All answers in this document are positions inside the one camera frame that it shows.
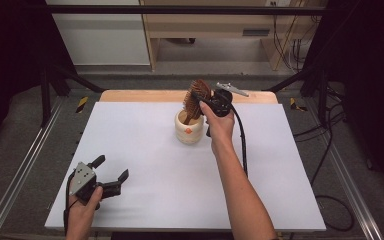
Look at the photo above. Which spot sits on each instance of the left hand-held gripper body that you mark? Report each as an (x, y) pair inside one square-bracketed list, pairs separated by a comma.
[(84, 178)]

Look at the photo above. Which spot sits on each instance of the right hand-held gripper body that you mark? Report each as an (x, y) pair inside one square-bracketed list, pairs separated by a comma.
[(221, 101)]

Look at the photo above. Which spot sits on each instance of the brown wooden paddle hairbrush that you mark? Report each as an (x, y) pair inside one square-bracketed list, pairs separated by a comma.
[(196, 100)]

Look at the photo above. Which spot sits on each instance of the cream ceramic cup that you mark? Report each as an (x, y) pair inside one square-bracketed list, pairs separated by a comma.
[(189, 133)]

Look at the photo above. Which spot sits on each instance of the person's right hand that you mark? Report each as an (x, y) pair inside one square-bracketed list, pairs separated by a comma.
[(220, 128)]

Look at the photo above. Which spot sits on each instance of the person's left hand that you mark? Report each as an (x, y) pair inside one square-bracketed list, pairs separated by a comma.
[(81, 218)]

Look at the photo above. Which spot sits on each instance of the white table cover sheet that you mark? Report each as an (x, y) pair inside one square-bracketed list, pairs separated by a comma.
[(153, 173)]

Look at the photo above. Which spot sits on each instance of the yellow black tape strip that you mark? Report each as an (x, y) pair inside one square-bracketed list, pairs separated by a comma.
[(295, 105), (82, 104)]

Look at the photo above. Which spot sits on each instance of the light wooden table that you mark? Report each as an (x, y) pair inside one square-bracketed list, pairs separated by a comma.
[(140, 96)]

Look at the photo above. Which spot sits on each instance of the light wooden desk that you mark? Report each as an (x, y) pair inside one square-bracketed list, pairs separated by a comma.
[(213, 23)]

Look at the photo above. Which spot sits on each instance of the white cabinet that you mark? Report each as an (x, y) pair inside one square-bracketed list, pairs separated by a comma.
[(103, 40)]

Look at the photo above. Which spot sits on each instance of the dark curtain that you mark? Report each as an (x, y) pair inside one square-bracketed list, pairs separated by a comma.
[(10, 66), (370, 83)]

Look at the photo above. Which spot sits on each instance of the aluminium floor rail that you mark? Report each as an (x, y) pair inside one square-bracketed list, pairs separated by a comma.
[(350, 186), (23, 163)]

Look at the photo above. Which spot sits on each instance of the black metal frame strut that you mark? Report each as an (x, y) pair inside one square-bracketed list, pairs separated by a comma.
[(321, 96), (45, 96)]

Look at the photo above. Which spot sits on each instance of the black horizontal frame bar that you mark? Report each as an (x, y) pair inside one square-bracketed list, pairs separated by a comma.
[(180, 9)]

